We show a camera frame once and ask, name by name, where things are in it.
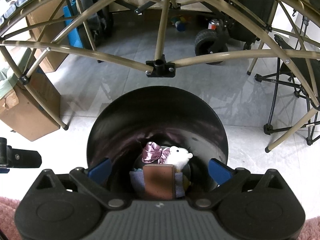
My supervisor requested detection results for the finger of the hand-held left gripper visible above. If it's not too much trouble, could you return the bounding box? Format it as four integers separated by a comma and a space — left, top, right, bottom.
0, 137, 42, 174

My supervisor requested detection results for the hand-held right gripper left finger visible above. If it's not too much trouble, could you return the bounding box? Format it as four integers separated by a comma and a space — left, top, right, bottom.
33, 158, 127, 208

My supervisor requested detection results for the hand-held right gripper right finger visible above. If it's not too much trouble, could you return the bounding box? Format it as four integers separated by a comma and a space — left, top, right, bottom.
192, 158, 287, 208

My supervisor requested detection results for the white hamster plush toy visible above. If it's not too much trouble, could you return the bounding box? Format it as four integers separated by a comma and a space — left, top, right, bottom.
166, 146, 193, 170

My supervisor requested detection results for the purple satin cloth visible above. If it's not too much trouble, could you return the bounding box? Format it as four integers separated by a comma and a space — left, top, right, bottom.
142, 142, 171, 165

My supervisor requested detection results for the black round bin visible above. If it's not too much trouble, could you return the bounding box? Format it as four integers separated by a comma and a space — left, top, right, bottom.
86, 86, 228, 200

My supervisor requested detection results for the cardboard box with liner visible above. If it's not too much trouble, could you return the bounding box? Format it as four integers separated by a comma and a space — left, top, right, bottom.
0, 47, 62, 142

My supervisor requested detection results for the person's left pink fluffy leg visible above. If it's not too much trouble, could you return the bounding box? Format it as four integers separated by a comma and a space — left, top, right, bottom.
0, 196, 25, 240

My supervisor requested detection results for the large brown cardboard box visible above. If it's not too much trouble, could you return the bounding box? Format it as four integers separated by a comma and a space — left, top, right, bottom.
26, 2, 73, 73

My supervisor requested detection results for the pink fluffy rug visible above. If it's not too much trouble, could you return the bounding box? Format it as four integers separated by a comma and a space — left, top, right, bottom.
296, 216, 320, 240

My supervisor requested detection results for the slatted folding table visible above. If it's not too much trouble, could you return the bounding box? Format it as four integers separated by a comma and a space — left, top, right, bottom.
0, 0, 320, 153

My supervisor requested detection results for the black wagon wheel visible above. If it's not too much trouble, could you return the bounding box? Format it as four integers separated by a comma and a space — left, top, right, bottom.
194, 29, 229, 55

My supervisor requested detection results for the black folding camp chair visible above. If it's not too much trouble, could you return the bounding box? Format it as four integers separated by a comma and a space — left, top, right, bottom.
254, 34, 320, 147

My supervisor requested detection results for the colourful small toy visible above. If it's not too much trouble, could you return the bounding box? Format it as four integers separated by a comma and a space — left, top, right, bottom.
171, 15, 187, 32

